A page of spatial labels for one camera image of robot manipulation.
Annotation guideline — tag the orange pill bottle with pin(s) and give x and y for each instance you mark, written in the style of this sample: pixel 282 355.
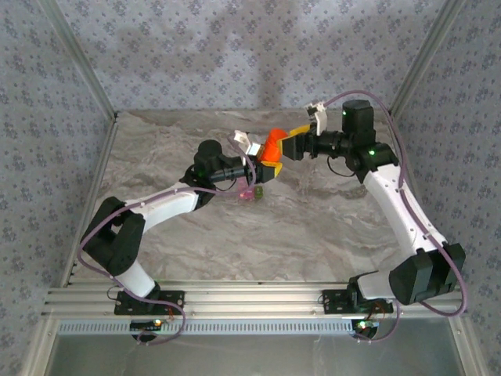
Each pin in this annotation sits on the orange pill bottle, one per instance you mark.
pixel 271 150

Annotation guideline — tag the green pill container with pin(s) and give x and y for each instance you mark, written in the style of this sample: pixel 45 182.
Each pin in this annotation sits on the green pill container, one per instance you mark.
pixel 258 192

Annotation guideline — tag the pink pill container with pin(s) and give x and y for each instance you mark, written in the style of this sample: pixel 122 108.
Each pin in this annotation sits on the pink pill container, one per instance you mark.
pixel 246 195

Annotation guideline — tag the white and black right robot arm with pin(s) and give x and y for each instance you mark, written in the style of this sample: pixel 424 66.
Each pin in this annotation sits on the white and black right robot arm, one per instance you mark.
pixel 391 199

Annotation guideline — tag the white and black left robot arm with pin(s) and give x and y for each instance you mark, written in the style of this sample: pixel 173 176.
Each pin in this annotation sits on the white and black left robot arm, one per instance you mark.
pixel 168 203

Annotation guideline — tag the floral fabric backdrop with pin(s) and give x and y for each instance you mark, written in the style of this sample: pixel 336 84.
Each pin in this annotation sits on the floral fabric backdrop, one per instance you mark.
pixel 250 39

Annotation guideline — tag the small circuit board with LED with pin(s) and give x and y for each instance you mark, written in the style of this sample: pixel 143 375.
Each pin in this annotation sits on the small circuit board with LED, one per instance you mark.
pixel 366 325
pixel 146 324

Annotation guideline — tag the grey metal sheet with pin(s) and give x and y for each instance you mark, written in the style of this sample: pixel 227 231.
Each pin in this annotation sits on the grey metal sheet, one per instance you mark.
pixel 250 356

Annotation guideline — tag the aluminium frame post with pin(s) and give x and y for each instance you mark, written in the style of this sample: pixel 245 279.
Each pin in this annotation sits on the aluminium frame post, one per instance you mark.
pixel 80 58
pixel 426 58

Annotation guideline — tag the aluminium table side rail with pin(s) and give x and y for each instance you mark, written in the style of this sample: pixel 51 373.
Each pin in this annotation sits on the aluminium table side rail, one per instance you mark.
pixel 417 196
pixel 103 156

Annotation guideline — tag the aluminium mounting rail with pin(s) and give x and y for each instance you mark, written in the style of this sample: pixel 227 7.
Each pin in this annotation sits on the aluminium mounting rail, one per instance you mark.
pixel 250 299

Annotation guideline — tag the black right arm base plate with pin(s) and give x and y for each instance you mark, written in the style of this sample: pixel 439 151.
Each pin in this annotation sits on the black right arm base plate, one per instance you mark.
pixel 336 303

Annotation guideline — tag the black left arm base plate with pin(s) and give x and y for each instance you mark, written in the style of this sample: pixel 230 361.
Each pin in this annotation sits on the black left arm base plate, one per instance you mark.
pixel 172 301

